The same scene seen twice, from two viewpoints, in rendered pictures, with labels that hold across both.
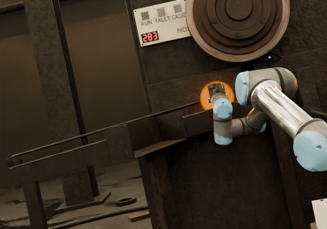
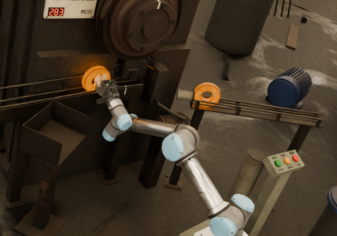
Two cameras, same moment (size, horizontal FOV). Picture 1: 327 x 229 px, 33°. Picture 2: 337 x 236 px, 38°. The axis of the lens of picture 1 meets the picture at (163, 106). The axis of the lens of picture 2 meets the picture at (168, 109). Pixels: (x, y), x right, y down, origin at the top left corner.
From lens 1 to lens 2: 1.85 m
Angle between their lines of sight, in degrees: 55
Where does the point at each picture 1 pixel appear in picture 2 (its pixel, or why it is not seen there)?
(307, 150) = (222, 229)
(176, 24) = (83, 5)
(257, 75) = (187, 145)
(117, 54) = not seen: outside the picture
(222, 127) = (116, 132)
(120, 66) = not seen: outside the picture
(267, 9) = (169, 33)
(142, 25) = not seen: outside the picture
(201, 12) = (121, 20)
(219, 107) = (125, 124)
